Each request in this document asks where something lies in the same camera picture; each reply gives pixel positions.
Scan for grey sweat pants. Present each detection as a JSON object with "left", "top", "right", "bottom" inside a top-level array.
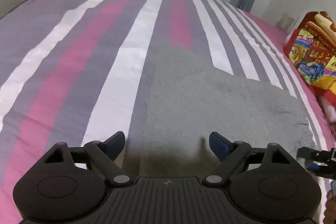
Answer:
[{"left": 123, "top": 46, "right": 315, "bottom": 177}]

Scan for person's right hand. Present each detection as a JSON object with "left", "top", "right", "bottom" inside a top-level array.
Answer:
[{"left": 323, "top": 180, "right": 336, "bottom": 224}]

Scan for striped pink purple bed sheet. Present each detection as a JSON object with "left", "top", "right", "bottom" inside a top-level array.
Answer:
[{"left": 1, "top": 0, "right": 335, "bottom": 223}]

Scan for colourful folded blanket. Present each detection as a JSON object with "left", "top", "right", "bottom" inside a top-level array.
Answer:
[{"left": 283, "top": 10, "right": 336, "bottom": 124}]

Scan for small bedside item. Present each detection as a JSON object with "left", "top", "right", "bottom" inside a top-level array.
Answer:
[{"left": 276, "top": 12, "right": 294, "bottom": 31}]

